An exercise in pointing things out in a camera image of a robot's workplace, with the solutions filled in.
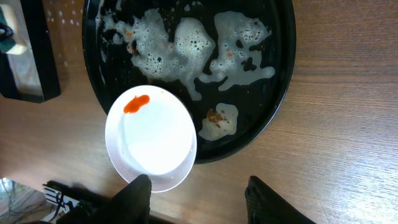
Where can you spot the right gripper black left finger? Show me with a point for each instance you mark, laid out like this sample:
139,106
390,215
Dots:
130,205

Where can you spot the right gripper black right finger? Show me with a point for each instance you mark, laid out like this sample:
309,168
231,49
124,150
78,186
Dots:
264,205

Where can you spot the pink white plate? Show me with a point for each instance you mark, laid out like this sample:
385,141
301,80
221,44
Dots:
149,131

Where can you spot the yellow green sponge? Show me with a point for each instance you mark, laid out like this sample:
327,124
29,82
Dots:
11,39

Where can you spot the round black tray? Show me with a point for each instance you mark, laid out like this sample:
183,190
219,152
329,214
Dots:
229,62

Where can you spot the black rectangular soap tray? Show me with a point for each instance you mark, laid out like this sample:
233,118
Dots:
31,76

